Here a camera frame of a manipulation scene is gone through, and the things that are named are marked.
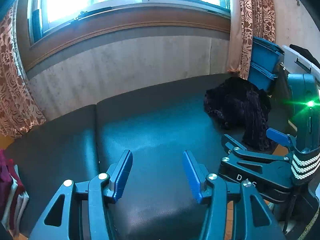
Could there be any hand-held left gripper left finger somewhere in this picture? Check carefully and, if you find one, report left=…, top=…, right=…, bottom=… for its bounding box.
left=30, top=150, right=133, bottom=240

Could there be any dark purple velvet garment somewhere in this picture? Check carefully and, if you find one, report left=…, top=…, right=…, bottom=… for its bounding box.
left=204, top=77, right=275, bottom=152

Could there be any floral patterned curtain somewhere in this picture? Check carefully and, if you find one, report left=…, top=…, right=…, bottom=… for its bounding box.
left=0, top=0, right=47, bottom=139
left=227, top=0, right=277, bottom=79

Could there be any window with wooden frame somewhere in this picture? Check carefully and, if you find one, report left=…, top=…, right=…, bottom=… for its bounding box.
left=25, top=0, right=232, bottom=73

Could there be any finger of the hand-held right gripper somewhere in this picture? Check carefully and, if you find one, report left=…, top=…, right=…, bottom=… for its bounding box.
left=218, top=134, right=294, bottom=204
left=266, top=127, right=298, bottom=153

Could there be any folded clothes stack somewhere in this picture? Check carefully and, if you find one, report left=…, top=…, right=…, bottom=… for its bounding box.
left=0, top=149, right=30, bottom=238

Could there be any blue plastic storage bin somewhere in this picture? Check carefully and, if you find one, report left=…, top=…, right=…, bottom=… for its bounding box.
left=247, top=62, right=278, bottom=93
left=250, top=36, right=285, bottom=73

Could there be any black cloth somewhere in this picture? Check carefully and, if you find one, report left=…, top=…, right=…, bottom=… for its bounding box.
left=290, top=44, right=314, bottom=63

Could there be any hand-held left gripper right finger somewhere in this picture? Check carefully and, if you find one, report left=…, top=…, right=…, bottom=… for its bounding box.
left=183, top=150, right=287, bottom=240

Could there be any white plastic crate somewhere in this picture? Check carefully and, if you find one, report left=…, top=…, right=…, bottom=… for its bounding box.
left=281, top=44, right=320, bottom=80

